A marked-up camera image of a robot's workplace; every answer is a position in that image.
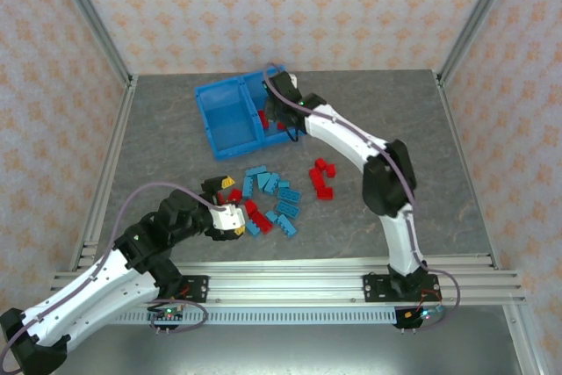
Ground small circuit board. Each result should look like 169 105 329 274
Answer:
404 304 445 322
151 304 184 322

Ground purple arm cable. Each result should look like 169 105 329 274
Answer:
263 61 462 333
0 180 229 375

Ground wide aluminium base rail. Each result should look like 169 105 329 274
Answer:
47 254 528 306

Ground aluminium table side rail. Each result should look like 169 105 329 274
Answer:
68 76 141 271
434 70 501 270

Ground grey slotted cable duct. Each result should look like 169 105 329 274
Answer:
112 307 399 327

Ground aluminium frame post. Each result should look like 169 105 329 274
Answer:
46 0 138 89
436 0 526 86

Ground aluminium lower frame rail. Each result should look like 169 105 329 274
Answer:
502 304 552 375

